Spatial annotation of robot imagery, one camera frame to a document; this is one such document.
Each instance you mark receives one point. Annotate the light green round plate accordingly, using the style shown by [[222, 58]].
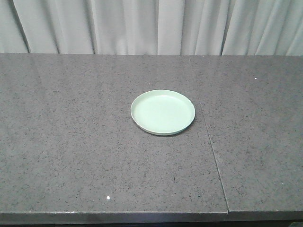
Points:
[[162, 112]]

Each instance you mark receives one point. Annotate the white pleated curtain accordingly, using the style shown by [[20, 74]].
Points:
[[153, 27]]

